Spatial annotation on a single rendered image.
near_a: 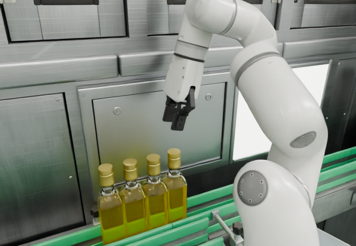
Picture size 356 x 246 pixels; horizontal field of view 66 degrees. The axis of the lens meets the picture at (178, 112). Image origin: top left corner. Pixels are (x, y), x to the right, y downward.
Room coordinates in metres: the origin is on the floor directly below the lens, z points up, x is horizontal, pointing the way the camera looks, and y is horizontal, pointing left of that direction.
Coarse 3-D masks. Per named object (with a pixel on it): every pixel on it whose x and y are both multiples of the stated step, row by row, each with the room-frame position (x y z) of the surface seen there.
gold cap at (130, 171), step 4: (124, 160) 0.57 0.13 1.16; (128, 160) 0.57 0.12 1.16; (132, 160) 0.57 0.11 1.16; (136, 160) 0.57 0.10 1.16; (124, 164) 0.55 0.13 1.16; (128, 164) 0.55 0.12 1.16; (132, 164) 0.55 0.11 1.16; (136, 164) 0.56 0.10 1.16; (124, 168) 0.55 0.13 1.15; (128, 168) 0.55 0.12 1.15; (132, 168) 0.55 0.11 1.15; (136, 168) 0.56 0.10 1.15; (124, 172) 0.55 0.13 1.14; (128, 172) 0.55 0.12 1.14; (132, 172) 0.55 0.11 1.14; (136, 172) 0.56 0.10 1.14; (124, 176) 0.55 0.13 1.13; (128, 176) 0.55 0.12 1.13; (132, 176) 0.55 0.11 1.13; (136, 176) 0.55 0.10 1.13; (128, 180) 0.55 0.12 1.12; (132, 180) 0.55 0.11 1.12
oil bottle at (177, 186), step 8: (168, 176) 0.60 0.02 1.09; (168, 184) 0.58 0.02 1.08; (176, 184) 0.59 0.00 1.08; (184, 184) 0.59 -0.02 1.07; (168, 192) 0.58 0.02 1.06; (176, 192) 0.58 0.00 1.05; (184, 192) 0.59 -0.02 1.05; (168, 200) 0.58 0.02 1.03; (176, 200) 0.58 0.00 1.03; (184, 200) 0.59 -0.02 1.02; (168, 208) 0.58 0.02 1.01; (176, 208) 0.58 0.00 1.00; (184, 208) 0.59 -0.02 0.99; (168, 216) 0.58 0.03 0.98; (176, 216) 0.58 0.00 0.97; (184, 216) 0.59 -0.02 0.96
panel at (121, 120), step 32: (288, 64) 0.92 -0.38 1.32; (320, 64) 0.98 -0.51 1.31; (96, 96) 0.65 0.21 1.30; (128, 96) 0.69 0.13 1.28; (160, 96) 0.73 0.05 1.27; (224, 96) 0.83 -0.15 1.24; (96, 128) 0.65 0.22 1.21; (128, 128) 0.69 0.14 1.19; (160, 128) 0.73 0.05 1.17; (192, 128) 0.77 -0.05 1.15; (224, 128) 0.82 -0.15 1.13; (96, 160) 0.64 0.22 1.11; (192, 160) 0.77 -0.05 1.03; (224, 160) 0.82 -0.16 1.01; (96, 192) 0.64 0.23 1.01
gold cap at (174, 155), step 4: (172, 148) 0.63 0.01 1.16; (176, 148) 0.63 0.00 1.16; (168, 152) 0.61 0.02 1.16; (172, 152) 0.61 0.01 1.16; (176, 152) 0.61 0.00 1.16; (180, 152) 0.61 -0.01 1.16; (168, 156) 0.60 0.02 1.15; (172, 156) 0.60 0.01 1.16; (176, 156) 0.60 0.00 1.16; (180, 156) 0.61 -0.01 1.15; (168, 160) 0.60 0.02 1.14; (172, 160) 0.60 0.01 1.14; (176, 160) 0.60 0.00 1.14; (180, 160) 0.61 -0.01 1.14; (168, 164) 0.60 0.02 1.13; (172, 164) 0.60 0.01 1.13; (176, 164) 0.60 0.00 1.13; (180, 164) 0.61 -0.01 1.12; (172, 168) 0.59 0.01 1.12; (176, 168) 0.60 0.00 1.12
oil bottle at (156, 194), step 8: (144, 184) 0.58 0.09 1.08; (152, 184) 0.57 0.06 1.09; (160, 184) 0.57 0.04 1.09; (152, 192) 0.55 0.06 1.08; (160, 192) 0.56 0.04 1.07; (152, 200) 0.55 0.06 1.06; (160, 200) 0.56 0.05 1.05; (152, 208) 0.55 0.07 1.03; (160, 208) 0.56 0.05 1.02; (152, 216) 0.55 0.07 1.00; (160, 216) 0.56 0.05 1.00; (152, 224) 0.55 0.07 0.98; (160, 224) 0.56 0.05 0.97
